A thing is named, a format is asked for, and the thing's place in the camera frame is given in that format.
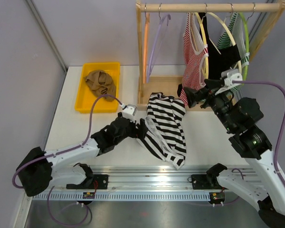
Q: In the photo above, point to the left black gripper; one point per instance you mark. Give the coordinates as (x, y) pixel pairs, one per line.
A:
(140, 133)

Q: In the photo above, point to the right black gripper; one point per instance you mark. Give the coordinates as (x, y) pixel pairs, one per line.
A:
(213, 84)

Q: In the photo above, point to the black white striped tank top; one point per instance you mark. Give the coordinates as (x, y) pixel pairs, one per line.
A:
(165, 137)

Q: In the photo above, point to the red white striped tank top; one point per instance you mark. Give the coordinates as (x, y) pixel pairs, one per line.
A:
(193, 57)

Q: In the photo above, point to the tan tank top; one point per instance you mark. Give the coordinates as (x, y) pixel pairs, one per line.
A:
(101, 83)

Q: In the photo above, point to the purple hanger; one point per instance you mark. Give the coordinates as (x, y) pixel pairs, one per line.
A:
(158, 40)

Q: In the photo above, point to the orange hanger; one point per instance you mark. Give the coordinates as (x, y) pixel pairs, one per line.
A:
(145, 44)

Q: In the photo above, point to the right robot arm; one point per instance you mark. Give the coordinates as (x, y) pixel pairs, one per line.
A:
(251, 144)

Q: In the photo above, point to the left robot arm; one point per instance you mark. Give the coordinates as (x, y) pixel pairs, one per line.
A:
(41, 169)

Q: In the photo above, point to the green white striped tank top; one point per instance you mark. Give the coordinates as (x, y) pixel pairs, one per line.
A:
(232, 49)

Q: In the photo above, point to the cream hanger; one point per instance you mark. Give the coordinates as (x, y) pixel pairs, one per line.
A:
(229, 35)

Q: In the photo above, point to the yellow hanger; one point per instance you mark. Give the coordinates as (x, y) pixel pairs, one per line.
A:
(205, 48)

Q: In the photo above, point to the green hanger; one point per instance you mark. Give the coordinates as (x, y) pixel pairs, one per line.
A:
(247, 53)

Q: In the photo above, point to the wooden clothes rack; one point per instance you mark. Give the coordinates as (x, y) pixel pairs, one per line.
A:
(273, 11)

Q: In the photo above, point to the yellow plastic bin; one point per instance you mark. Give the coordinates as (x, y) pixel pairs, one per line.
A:
(85, 98)

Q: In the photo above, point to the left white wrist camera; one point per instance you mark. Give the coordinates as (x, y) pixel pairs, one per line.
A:
(129, 111)

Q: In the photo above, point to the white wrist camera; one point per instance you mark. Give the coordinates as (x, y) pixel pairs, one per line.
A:
(228, 80)
(129, 111)

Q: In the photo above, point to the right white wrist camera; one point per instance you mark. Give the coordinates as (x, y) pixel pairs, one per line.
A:
(228, 80)

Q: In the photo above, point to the aluminium rail base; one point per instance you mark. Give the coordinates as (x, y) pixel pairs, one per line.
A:
(162, 184)

